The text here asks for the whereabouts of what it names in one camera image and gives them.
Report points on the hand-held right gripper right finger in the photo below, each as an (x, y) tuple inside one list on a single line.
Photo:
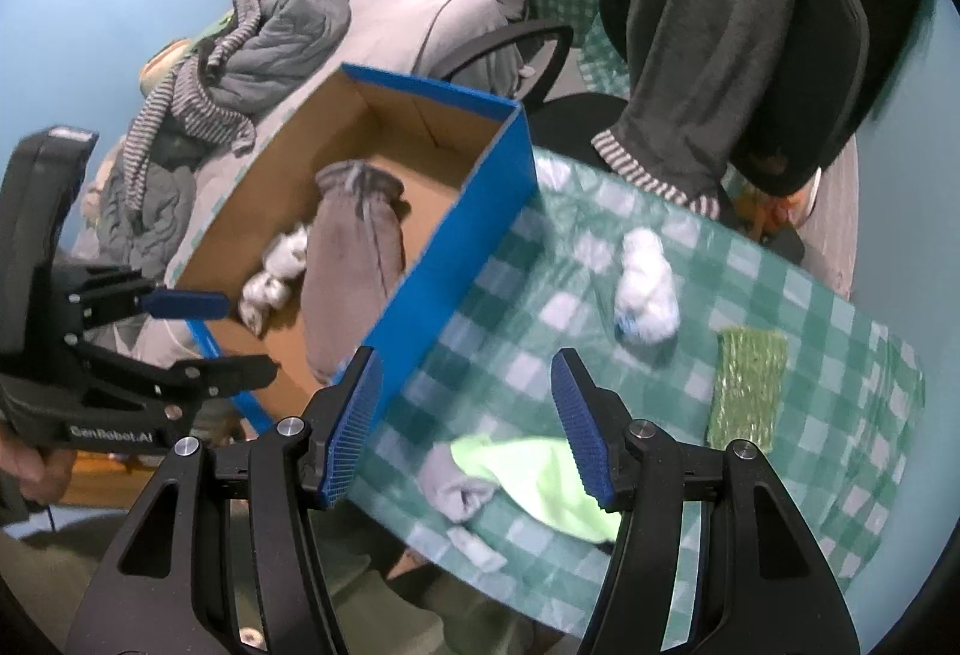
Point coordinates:
[(585, 434)]

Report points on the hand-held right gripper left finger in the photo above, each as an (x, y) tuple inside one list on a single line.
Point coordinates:
[(349, 434)]

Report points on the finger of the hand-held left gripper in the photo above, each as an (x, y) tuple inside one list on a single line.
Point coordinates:
[(187, 304), (225, 376)]

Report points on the light green microfibre cloth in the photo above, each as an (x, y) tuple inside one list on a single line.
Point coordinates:
[(536, 482)]

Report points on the light grey sock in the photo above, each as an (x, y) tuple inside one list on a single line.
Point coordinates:
[(454, 486)]

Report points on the large white sock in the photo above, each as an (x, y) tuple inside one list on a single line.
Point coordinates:
[(646, 287)]

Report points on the long grey sock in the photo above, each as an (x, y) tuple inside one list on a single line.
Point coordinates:
[(352, 265)]

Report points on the blue cardboard box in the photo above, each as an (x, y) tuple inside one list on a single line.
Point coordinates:
[(480, 212)]

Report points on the person's left hand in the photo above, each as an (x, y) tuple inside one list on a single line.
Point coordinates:
[(45, 475)]

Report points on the small white balled sock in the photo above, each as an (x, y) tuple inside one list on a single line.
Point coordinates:
[(264, 301), (286, 250)]

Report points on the grey blanket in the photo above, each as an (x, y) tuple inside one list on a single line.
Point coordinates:
[(157, 212)]

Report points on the green checkered tablecloth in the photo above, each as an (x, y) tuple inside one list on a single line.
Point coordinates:
[(525, 295)]

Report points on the small white cloth scrap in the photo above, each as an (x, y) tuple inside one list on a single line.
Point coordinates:
[(474, 546)]

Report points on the grey white striped cloth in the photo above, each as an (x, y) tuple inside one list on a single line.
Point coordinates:
[(150, 115)]

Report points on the grey quilted jacket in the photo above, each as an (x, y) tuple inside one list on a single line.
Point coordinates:
[(292, 33)]

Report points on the dark grey garment striped cuffs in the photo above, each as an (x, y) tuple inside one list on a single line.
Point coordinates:
[(697, 25)]

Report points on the black office chair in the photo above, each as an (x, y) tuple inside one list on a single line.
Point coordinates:
[(825, 63)]

